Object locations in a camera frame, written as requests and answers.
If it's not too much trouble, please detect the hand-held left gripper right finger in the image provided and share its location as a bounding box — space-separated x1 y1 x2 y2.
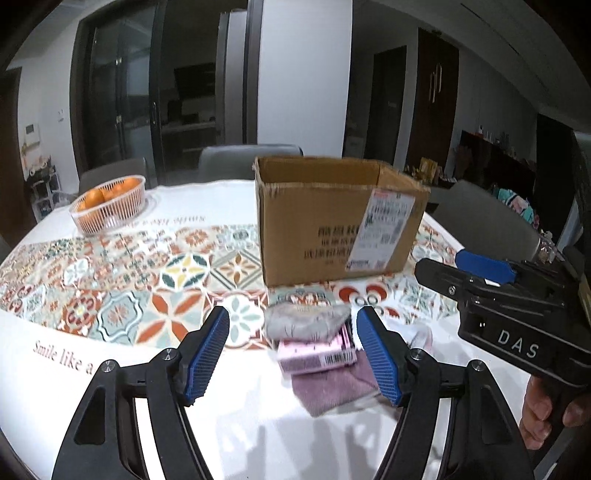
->
356 305 539 480

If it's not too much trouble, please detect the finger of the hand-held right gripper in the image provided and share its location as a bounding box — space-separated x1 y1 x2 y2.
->
455 249 516 284
414 258 474 302

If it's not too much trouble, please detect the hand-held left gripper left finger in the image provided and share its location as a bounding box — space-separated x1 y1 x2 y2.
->
51 305 230 480

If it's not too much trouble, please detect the white floral cloth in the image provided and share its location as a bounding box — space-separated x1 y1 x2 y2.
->
406 323 434 354

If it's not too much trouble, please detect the purple towel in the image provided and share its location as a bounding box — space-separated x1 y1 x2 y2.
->
292 355 393 418

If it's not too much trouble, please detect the pink tissue packet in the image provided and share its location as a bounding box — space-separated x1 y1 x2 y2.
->
277 323 358 374

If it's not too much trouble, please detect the grey cloth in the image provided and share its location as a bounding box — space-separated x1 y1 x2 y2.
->
264 302 352 344

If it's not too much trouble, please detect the brown cardboard box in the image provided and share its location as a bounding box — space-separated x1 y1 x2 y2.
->
253 156 431 288

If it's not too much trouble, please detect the person's right hand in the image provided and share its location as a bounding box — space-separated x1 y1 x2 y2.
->
522 374 591 452

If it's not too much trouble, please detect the clear plastic bag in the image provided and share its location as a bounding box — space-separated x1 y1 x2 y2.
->
538 233 562 262

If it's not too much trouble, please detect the colourful printed bag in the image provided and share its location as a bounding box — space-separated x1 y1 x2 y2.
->
492 185 539 227

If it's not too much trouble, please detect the patterned tile-print tablecloth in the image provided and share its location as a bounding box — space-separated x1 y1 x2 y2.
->
0 178 541 480

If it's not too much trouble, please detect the dark sideboard cabinet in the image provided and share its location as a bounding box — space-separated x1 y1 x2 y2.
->
459 130 536 190

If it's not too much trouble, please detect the dark wooden wardrobe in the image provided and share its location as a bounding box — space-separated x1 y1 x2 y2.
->
406 28 460 181

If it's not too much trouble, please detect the white plastic fruit basket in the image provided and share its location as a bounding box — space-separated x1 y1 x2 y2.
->
69 174 158 237

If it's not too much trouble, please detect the dark interior door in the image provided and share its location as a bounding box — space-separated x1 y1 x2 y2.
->
365 46 407 174

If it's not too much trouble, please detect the pile of oranges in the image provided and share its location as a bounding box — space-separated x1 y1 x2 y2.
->
76 181 139 232

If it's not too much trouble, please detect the white shoe rack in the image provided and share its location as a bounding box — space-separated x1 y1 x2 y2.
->
25 157 64 222

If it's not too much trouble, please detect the brown entrance door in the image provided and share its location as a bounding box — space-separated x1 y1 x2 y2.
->
0 69 22 250

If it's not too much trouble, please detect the black range hood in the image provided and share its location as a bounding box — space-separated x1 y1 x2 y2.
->
175 65 217 100

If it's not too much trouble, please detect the dark sliding glass door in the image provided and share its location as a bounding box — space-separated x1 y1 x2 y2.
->
69 0 259 182

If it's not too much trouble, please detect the silver refrigerator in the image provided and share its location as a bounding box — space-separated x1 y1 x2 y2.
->
217 9 259 148

